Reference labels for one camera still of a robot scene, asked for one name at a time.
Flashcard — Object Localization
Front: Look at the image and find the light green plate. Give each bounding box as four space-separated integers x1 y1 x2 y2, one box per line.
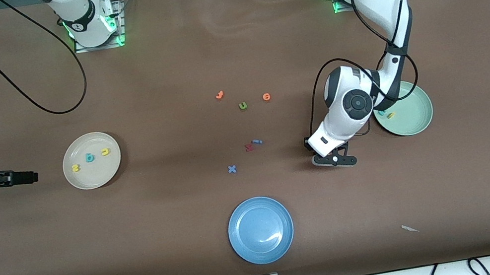
370 76 437 141

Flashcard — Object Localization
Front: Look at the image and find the brown paper table cover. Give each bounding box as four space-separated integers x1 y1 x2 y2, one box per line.
0 0 490 275

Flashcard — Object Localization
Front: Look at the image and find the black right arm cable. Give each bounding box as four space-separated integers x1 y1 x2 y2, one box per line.
0 0 98 158

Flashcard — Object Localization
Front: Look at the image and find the blue plate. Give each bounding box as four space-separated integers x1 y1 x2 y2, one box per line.
223 192 299 270

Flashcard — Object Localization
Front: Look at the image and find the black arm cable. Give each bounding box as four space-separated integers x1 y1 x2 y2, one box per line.
0 0 98 158
287 0 429 146

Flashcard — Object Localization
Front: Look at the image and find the beige brown plate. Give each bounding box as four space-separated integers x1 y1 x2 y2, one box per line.
58 128 127 194

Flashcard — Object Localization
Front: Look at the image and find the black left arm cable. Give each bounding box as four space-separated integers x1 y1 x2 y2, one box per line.
287 0 429 146

